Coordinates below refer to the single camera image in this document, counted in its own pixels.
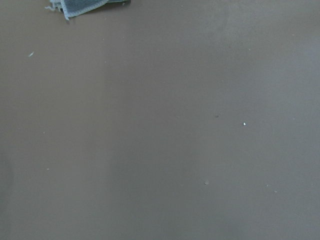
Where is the grey folded cloth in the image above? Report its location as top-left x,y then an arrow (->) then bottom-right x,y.
44,0 -> 128,21

